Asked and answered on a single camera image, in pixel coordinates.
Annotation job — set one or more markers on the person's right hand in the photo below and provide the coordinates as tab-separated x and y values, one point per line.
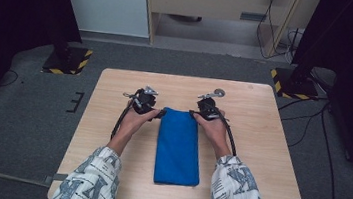
216	134

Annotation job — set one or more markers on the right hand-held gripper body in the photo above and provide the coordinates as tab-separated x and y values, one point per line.
208	110

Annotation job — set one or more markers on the light wooden desk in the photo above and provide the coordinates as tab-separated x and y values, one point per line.
205	2

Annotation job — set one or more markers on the grey round table grommet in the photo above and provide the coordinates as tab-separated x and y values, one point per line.
222	91

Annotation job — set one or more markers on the person's left hand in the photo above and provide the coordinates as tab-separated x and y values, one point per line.
134	125

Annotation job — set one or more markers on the white panel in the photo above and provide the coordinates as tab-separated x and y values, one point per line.
105	1

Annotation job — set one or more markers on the blue cloth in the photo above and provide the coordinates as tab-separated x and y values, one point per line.
177	146

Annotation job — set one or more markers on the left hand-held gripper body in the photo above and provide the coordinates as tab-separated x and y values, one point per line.
144	102

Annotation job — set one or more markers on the black yellow striped stand base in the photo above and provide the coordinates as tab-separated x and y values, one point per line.
296	88
68	62

